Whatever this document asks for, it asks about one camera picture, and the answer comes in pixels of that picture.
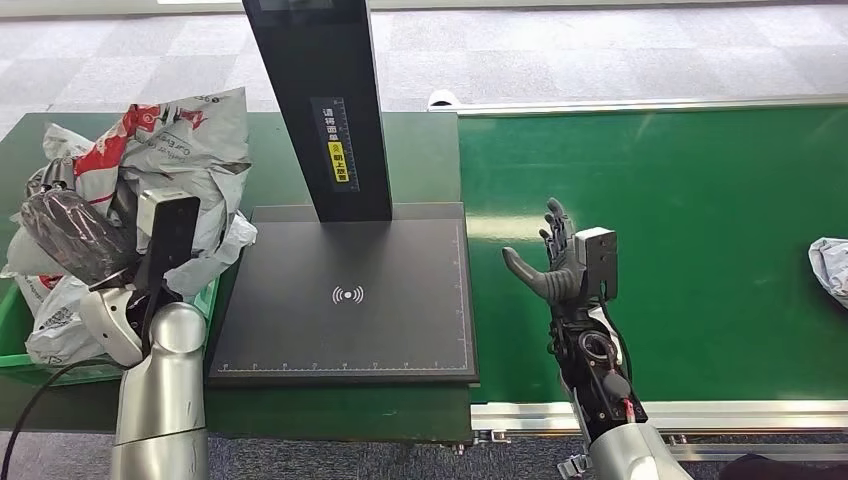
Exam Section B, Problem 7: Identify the thin aluminium conveyor rail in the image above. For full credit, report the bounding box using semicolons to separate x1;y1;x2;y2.
429;94;848;118

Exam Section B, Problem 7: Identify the wide aluminium conveyor rail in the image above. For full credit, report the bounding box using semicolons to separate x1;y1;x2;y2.
471;399;848;437

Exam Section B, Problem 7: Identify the black inbound scanner machine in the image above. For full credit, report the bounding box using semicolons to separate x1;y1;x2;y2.
206;0;480;389

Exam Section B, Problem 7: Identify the crumpled grey package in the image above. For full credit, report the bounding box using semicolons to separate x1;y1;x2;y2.
808;237;848;311

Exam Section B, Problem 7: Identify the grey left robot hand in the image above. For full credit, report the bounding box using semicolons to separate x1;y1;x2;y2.
18;188;146;370

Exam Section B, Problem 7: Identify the grey blue soft package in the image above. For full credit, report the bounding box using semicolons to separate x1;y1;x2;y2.
26;87;253;256

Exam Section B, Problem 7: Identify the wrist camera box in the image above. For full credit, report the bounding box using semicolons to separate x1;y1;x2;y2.
135;188;201;296
574;227;619;303

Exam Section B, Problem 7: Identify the green plastic crate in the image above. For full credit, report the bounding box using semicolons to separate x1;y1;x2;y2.
0;278;221;389

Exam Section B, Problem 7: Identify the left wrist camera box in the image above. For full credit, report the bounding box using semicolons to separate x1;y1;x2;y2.
135;188;201;296

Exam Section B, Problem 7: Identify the black yellow ruler label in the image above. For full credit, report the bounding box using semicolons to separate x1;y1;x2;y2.
309;97;362;193

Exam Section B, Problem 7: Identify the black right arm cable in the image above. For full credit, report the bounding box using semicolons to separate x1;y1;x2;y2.
598;301;634;389

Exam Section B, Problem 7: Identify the green conveyor belt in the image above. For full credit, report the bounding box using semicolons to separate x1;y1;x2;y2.
458;105;848;405

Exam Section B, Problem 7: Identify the large grey plastic mailer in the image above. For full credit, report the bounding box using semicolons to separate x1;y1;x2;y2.
25;211;258;369

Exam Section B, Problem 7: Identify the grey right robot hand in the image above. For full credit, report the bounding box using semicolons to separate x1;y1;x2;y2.
501;197;584;306

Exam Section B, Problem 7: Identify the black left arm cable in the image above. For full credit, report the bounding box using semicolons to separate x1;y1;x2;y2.
0;357;128;480

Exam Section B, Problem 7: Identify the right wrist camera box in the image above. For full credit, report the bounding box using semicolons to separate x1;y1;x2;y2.
574;227;619;303

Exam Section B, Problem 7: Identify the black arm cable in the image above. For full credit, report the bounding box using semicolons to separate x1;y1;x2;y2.
0;357;128;480
598;301;634;389

